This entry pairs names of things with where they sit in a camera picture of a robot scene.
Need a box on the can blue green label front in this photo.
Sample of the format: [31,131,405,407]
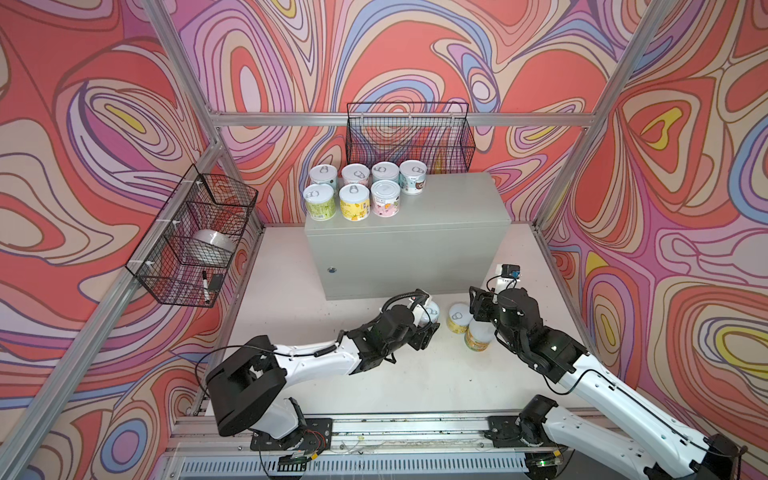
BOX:
[399,160,428,195]

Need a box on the black wire basket left wall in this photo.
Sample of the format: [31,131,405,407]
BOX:
[125,166,258,308]

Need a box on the aluminium rail front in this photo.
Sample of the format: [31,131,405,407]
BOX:
[167,410,655,457]

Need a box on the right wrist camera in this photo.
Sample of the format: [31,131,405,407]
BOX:
[494,263,521,293]

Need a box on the can blue label back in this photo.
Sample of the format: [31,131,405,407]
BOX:
[370,161,400,183]

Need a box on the black marker pen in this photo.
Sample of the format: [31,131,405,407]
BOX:
[201,270,211,305]

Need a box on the can plain lid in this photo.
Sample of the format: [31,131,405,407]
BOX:
[371,180,401,218]

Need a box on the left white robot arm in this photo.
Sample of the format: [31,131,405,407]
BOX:
[205,289,440,443]

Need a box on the black wire basket back wall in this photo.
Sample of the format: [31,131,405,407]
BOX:
[345,100,476,175]

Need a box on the black wire basket wall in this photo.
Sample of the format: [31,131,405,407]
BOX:
[345,100,476,175]
[125,166,258,308]

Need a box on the grey metal cabinet box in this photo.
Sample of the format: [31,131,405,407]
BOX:
[304,172,511,300]

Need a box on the can orange label plastic lid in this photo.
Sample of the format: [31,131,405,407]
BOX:
[464,319,495,352]

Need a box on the can red label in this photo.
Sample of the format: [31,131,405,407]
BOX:
[309,164,339,190]

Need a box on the can pink label back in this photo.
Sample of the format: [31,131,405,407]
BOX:
[419,300,440,327]

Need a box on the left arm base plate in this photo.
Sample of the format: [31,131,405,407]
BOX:
[250,417,333,453]

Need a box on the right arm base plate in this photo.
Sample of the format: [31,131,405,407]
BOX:
[482,416,565,449]

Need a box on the can pink label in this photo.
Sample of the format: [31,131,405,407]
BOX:
[341,163,371,187]
[419,300,440,327]

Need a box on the can yellow label front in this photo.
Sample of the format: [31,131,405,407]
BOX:
[339,183,371,222]

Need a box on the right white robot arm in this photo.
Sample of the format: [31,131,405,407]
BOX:
[469,287,746,479]

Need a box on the can green yellow label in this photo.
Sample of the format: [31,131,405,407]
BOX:
[303,184,336,221]

